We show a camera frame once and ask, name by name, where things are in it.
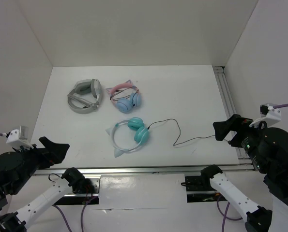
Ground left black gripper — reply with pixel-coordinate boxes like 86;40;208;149
9;135;70;193

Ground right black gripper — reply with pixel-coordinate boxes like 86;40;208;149
212;111;270;170

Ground black headphone cable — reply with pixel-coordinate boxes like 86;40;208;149
147;118;229;147

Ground teal cat-ear headphones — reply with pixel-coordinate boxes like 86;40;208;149
106;117;150;158

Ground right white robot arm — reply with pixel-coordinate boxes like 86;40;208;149
200;114;288;232

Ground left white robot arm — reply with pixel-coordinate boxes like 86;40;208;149
0;137;93;232

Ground grey white headphones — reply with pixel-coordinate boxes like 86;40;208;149
67;79;103;114

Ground pink blue cat-ear headphones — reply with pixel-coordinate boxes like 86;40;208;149
106;80;142;113

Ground aluminium side rail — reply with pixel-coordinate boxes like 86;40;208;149
212;66;251;165

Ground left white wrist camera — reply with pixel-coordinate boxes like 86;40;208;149
6;126;33;151

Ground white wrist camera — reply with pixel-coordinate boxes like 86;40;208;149
249;103;282;128
6;126;33;151

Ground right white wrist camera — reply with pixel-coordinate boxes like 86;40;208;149
249;103;282;128

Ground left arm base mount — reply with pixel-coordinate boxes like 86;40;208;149
55;175;101;206

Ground aluminium front rail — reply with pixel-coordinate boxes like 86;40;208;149
33;163;256;176

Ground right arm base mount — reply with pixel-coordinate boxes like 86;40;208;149
181;176;225;203

